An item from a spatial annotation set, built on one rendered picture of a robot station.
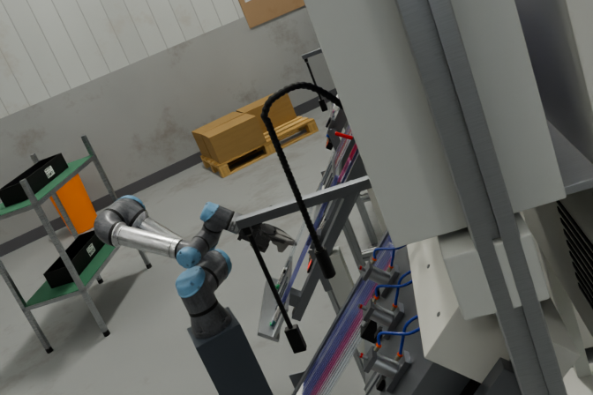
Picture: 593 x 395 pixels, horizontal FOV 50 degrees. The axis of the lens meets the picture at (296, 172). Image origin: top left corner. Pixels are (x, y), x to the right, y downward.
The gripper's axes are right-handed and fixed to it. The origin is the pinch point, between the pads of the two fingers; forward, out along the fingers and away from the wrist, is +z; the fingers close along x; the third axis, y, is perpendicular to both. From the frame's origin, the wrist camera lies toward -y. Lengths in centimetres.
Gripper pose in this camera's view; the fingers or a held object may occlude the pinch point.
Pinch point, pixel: (294, 242)
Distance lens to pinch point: 236.8
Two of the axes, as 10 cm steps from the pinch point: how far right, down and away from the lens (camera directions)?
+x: -0.9, 3.5, -9.3
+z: 9.2, 3.9, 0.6
